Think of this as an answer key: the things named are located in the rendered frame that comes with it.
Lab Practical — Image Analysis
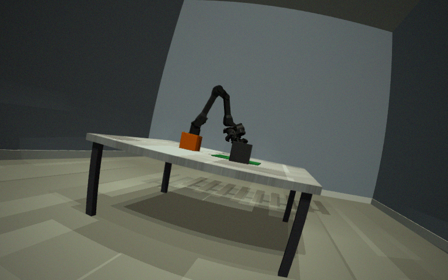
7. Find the black computer fan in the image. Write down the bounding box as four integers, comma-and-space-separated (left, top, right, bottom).
229, 141, 253, 165

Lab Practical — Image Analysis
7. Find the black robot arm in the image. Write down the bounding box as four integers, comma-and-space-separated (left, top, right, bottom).
188, 85, 246, 138

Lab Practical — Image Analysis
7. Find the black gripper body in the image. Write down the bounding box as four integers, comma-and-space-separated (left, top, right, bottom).
225, 131, 248, 144

